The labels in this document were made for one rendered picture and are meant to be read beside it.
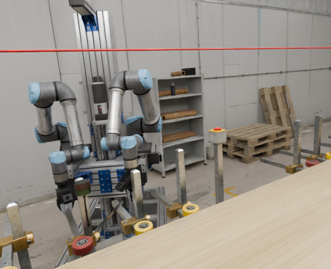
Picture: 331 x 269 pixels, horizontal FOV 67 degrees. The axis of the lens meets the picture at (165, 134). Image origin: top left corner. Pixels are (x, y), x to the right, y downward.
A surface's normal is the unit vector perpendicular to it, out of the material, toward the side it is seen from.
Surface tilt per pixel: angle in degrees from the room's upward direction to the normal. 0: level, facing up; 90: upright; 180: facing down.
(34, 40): 90
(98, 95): 90
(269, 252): 0
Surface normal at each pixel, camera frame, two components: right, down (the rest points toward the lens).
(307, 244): -0.07, -0.97
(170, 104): 0.52, 0.14
